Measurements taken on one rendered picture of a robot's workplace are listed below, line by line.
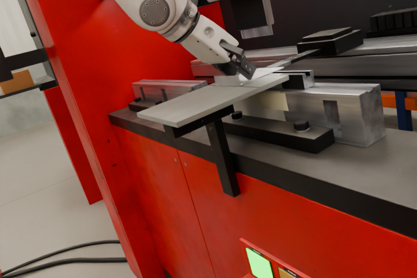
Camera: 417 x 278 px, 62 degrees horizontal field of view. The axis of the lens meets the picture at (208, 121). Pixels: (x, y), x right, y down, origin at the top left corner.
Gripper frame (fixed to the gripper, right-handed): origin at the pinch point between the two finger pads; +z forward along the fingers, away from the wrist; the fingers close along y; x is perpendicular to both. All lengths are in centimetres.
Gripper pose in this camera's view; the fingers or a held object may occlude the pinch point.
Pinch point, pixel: (238, 69)
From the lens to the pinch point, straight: 76.2
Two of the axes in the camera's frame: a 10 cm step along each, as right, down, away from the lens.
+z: 7.1, 4.7, 5.2
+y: -5.4, -1.1, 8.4
